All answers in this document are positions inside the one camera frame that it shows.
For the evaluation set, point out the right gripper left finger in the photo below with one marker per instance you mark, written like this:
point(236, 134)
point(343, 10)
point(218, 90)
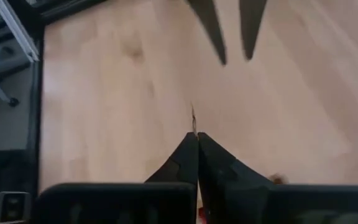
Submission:
point(172, 199)

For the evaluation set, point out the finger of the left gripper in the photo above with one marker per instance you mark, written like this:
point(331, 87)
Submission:
point(251, 25)
point(210, 25)

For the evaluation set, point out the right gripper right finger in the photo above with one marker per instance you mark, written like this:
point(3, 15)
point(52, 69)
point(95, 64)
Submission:
point(228, 199)

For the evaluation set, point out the silver framed black box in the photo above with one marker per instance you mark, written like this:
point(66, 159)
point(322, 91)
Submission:
point(11, 207)

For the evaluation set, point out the silver bracket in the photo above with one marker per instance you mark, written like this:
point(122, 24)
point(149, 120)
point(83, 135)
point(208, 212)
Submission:
point(17, 28)

